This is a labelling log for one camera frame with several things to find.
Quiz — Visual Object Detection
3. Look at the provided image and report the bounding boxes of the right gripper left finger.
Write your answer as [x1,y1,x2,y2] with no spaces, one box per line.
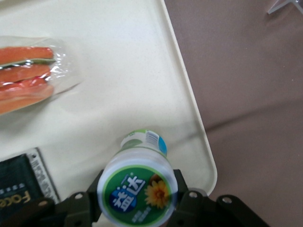
[55,169,106,227]

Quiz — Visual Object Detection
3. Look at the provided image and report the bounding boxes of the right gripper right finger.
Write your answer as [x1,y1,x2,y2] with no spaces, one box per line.
[171,169,214,227]

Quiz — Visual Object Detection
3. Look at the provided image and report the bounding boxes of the green lid gum bottle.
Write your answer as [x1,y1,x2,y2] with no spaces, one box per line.
[96,129,178,227]

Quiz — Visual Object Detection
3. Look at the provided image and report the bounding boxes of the cream plastic tray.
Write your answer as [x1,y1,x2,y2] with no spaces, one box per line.
[0,0,218,227]

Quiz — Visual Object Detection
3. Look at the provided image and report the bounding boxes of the black Face pack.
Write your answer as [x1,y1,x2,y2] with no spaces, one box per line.
[0,147,60,223]

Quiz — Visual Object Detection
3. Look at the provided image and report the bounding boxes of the wrapped triangle sandwich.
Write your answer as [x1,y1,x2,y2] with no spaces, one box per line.
[0,35,83,116]

